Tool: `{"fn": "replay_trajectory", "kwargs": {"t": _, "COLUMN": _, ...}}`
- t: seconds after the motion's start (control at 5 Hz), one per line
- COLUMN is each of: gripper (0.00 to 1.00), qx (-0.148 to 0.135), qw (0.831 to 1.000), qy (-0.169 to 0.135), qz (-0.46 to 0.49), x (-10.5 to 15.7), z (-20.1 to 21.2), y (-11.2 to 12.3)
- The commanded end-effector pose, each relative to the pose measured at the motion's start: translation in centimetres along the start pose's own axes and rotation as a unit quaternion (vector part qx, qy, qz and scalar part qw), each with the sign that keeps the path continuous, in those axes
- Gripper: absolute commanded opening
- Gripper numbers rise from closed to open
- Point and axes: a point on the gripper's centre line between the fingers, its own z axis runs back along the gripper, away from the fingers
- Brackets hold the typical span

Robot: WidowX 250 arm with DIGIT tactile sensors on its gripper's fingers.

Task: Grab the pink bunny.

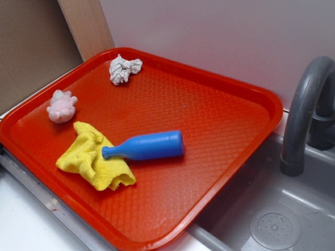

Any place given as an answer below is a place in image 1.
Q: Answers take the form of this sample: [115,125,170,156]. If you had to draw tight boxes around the pink plush bunny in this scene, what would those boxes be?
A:
[47,90,78,123]

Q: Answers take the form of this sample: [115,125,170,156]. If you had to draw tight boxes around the blue plastic bottle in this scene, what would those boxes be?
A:
[102,131,184,161]

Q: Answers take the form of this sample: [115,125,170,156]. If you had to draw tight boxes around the red plastic tray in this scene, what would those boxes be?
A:
[1,48,283,250]

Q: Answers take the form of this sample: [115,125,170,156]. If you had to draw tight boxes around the crumpled white paper ball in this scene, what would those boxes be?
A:
[109,54,143,86]

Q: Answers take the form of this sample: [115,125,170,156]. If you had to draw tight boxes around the yellow cloth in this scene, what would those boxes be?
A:
[56,121,136,191]

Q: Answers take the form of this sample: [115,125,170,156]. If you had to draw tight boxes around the grey plastic sink basin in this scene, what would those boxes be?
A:
[195,134,334,250]

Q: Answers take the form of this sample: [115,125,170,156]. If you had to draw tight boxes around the wooden board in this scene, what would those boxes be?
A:
[58,0,115,62]

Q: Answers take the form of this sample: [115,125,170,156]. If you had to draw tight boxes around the grey toy faucet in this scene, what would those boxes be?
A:
[280,56,334,177]

